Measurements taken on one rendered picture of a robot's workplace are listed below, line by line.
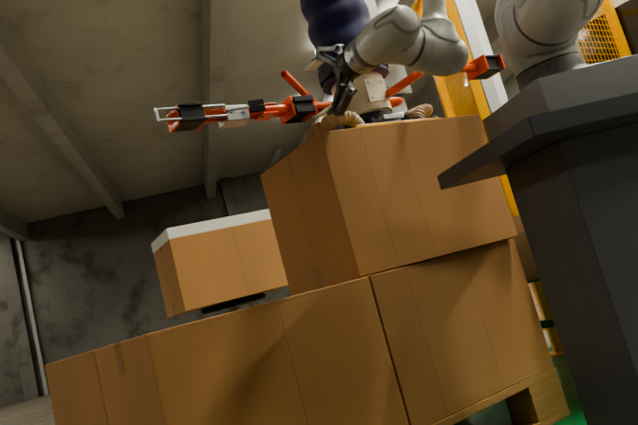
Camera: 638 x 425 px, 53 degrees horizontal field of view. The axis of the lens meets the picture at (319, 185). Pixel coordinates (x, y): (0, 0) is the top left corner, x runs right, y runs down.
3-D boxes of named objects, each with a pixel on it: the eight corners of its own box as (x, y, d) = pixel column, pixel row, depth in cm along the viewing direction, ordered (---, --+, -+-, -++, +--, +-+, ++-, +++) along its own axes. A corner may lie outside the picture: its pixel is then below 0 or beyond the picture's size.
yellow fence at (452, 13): (509, 341, 371) (406, 10, 405) (525, 336, 371) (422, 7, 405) (553, 357, 285) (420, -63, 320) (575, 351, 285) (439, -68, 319)
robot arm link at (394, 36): (353, 63, 153) (397, 76, 160) (392, 32, 141) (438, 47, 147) (351, 24, 157) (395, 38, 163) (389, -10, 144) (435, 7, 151)
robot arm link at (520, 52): (568, 68, 162) (538, -10, 165) (596, 41, 144) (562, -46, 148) (507, 87, 162) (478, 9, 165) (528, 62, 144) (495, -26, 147)
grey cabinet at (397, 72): (406, 96, 360) (392, 46, 365) (413, 92, 356) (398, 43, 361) (380, 97, 348) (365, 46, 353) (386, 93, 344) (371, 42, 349)
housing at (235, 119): (241, 127, 183) (237, 112, 184) (251, 118, 178) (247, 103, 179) (218, 129, 179) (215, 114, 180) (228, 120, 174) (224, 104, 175)
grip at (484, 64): (486, 80, 206) (481, 65, 207) (506, 68, 199) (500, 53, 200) (468, 81, 202) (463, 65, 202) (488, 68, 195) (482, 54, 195)
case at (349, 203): (436, 259, 229) (404, 154, 236) (518, 235, 196) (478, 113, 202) (290, 298, 198) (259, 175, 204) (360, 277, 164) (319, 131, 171)
